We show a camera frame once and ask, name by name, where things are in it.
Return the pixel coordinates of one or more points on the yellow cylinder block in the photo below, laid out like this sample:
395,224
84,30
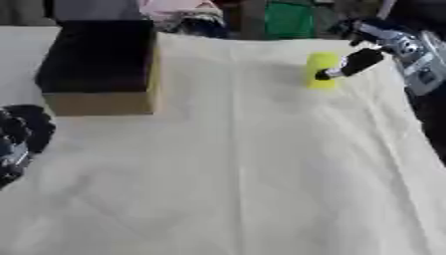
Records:
321,69

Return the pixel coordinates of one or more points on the tan cardboard box black inside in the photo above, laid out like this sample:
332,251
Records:
98,66

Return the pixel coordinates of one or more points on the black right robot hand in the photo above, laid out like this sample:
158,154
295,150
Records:
360,61

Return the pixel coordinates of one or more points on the person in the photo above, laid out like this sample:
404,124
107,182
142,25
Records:
186,15

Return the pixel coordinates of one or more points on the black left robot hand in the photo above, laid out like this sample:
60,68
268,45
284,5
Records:
26,126

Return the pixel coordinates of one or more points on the green chair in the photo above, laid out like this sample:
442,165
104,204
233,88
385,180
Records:
289,20

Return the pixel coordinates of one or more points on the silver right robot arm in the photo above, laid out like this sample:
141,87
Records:
419,63

